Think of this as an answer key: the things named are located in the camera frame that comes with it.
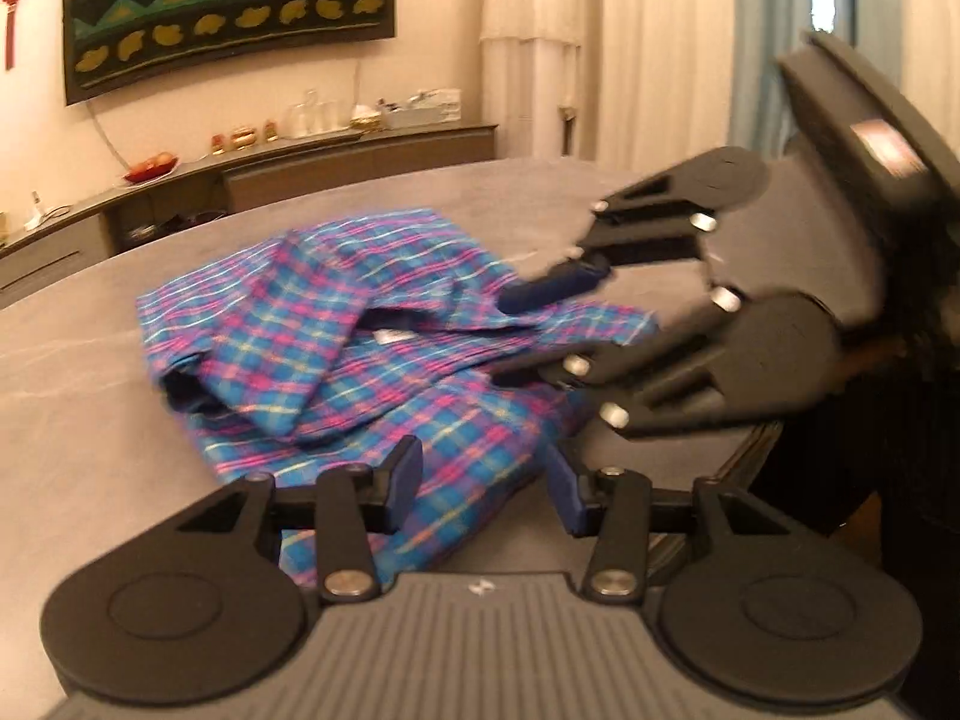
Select red plate of fruit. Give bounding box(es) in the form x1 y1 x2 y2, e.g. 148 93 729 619
122 152 181 185

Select grey long media cabinet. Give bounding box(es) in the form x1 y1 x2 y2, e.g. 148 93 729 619
0 124 500 308

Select white tabletop item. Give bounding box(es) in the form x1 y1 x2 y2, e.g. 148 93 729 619
22 191 72 233

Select white box of papers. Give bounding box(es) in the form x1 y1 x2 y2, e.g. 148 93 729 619
381 88 462 128

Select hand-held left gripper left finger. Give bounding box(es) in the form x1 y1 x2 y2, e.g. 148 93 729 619
184 435 425 605

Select wall-mounted television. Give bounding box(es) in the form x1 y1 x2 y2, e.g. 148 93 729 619
64 0 397 106

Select blue pink plaid garment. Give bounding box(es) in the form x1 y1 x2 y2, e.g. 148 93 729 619
135 208 661 593

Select black wall cable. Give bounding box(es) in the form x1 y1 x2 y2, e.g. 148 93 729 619
85 99 130 167

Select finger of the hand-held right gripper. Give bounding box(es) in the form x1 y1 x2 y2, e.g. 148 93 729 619
499 169 713 314
487 289 751 440

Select blue curtain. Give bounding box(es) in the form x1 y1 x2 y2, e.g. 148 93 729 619
729 0 901 158

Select clear glass jars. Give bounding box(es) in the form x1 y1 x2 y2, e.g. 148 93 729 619
287 88 353 140

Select white curtain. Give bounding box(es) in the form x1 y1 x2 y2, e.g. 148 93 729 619
480 0 740 166

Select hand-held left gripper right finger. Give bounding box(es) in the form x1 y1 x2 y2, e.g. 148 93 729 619
544 444 758 605

